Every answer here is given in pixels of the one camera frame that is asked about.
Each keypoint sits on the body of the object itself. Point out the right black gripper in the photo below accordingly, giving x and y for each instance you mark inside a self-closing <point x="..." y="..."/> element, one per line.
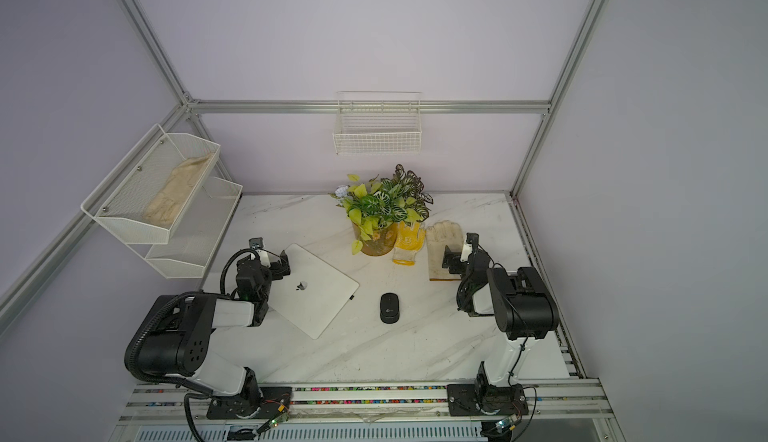
<point x="452" y="259"/>

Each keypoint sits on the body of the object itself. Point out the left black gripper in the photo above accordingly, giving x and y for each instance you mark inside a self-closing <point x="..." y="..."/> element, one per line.
<point x="275" y="267"/>

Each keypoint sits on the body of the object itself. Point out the white laptop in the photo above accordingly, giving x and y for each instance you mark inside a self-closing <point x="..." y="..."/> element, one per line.
<point x="311" y="296"/>

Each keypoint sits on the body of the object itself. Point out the black wireless mouse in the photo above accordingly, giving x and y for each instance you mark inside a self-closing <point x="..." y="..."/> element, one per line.
<point x="389" y="308"/>

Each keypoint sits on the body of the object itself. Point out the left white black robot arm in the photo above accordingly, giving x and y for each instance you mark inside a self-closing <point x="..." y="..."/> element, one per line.
<point x="172" y="346"/>

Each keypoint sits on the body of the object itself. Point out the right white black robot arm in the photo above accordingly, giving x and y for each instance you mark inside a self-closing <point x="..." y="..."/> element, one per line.
<point x="524" y="312"/>

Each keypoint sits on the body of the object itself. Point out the beige work glove on table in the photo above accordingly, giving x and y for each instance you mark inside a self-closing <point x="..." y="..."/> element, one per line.
<point x="440" y="235"/>

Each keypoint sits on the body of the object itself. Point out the yellow glass cup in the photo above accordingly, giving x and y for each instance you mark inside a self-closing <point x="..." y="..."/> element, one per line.
<point x="410" y="240"/>

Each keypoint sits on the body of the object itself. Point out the potted green plant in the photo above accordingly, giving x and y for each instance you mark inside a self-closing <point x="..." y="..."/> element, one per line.
<point x="378" y="207"/>

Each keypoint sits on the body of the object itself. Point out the beige glove in basket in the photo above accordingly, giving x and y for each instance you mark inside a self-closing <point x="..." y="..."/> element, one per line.
<point x="166" y="206"/>

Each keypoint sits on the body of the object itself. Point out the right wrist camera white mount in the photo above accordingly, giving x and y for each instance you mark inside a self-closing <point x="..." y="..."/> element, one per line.
<point x="470" y="247"/>

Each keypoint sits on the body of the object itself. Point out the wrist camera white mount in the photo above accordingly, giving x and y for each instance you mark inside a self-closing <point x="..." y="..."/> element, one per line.
<point x="256" y="244"/>
<point x="470" y="247"/>

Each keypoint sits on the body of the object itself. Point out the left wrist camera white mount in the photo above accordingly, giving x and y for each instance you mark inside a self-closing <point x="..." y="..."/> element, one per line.
<point x="256" y="244"/>

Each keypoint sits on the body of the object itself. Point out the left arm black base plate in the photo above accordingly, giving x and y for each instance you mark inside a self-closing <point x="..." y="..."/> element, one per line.
<point x="268" y="403"/>

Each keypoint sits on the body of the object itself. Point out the white two-tier wall basket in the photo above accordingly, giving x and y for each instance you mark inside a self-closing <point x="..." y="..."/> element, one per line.
<point x="186" y="249"/>

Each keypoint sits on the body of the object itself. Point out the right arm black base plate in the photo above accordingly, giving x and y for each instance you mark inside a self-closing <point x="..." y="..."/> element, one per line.
<point x="467" y="400"/>

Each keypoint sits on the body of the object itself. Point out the white wire wall basket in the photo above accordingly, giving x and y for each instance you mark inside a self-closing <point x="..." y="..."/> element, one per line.
<point x="377" y="123"/>

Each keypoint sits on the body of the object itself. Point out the aluminium front rail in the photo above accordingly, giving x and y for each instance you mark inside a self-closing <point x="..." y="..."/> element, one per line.
<point x="561" y="410"/>

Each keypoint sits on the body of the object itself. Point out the aluminium frame profiles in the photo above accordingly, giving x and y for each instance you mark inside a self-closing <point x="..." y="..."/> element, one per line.
<point x="79" y="77"/>

